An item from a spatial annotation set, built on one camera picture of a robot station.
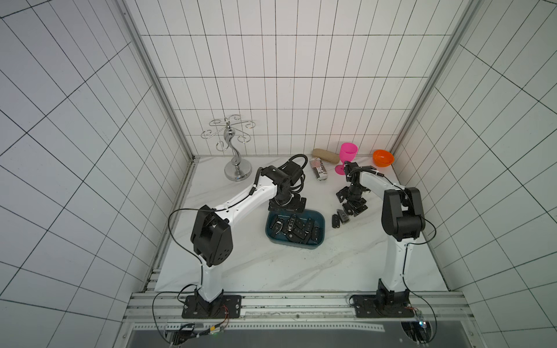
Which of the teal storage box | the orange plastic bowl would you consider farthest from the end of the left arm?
the orange plastic bowl

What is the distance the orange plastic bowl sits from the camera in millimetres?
1160

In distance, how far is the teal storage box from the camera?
882 mm
